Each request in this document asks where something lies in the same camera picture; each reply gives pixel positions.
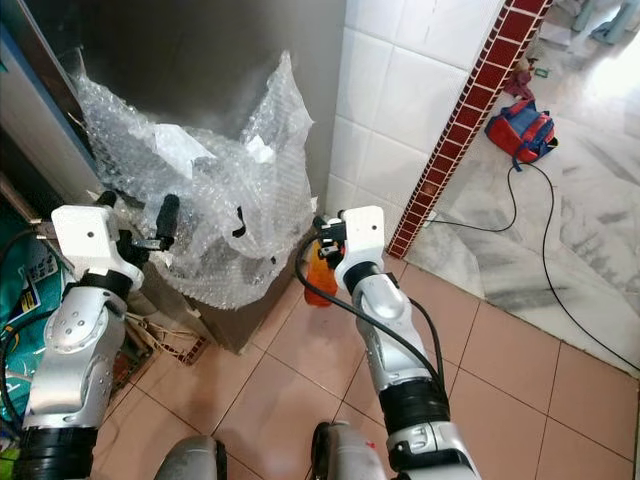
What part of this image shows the brown lattice basket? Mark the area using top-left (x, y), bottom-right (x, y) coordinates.
top-left (130, 320), bottom-right (209, 366)

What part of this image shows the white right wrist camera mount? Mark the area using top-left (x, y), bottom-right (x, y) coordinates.
top-left (335, 207), bottom-right (388, 291)

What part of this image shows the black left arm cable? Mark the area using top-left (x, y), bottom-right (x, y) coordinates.
top-left (0, 228), bottom-right (53, 301)
top-left (0, 320), bottom-right (33, 426)

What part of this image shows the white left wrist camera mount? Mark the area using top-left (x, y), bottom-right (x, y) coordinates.
top-left (50, 205), bottom-right (146, 291)

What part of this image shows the small white paper scrap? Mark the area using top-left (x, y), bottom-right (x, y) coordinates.
top-left (245, 135), bottom-right (276, 164)

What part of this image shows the large white paper scrap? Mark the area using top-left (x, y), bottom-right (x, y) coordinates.
top-left (155, 122), bottom-right (216, 179)

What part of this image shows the red blue backpack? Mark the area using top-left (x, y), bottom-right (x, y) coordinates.
top-left (484, 97), bottom-right (559, 166)

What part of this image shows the blue green printed bag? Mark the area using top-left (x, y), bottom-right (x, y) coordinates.
top-left (0, 235), bottom-right (61, 421)

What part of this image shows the grey fridge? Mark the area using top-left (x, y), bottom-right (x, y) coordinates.
top-left (0, 0), bottom-right (106, 211)

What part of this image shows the wooden stick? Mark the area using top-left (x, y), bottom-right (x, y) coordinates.
top-left (0, 175), bottom-right (53, 253)

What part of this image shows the black floor cable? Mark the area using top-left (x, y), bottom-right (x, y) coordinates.
top-left (405, 160), bottom-right (640, 376)

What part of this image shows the grey fridge door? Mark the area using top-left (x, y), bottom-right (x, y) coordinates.
top-left (25, 0), bottom-right (346, 356)

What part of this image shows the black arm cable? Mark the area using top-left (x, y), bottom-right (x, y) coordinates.
top-left (0, 320), bottom-right (33, 426)
top-left (297, 245), bottom-right (448, 388)
top-left (0, 228), bottom-right (53, 301)

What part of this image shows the orange juice bottle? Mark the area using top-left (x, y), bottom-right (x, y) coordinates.
top-left (302, 246), bottom-right (343, 307)

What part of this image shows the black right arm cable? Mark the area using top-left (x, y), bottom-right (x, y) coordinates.
top-left (297, 245), bottom-right (448, 388)

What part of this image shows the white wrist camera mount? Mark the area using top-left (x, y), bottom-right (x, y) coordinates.
top-left (335, 207), bottom-right (388, 291)
top-left (50, 205), bottom-right (146, 291)

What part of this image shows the clear bubble wrap sheet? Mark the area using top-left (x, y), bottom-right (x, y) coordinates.
top-left (75, 50), bottom-right (316, 311)

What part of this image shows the grey right robot leg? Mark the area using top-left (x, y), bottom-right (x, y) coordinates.
top-left (310, 420), bottom-right (391, 480)

